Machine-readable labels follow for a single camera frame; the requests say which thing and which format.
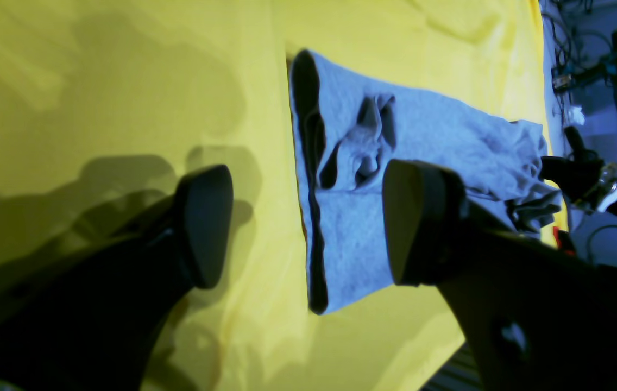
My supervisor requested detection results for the grey t-shirt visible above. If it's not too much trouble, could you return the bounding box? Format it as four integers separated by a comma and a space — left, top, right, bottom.
288, 49, 562, 315

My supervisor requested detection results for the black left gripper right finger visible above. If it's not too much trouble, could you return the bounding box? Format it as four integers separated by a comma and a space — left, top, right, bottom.
382, 159, 617, 390

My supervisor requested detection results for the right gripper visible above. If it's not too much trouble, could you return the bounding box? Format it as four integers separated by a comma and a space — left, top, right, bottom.
539, 156, 617, 216

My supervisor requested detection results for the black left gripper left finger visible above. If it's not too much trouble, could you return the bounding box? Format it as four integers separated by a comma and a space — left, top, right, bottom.
0, 165, 234, 390

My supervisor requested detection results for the yellow table cloth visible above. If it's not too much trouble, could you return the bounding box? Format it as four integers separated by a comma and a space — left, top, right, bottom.
0, 1, 558, 390

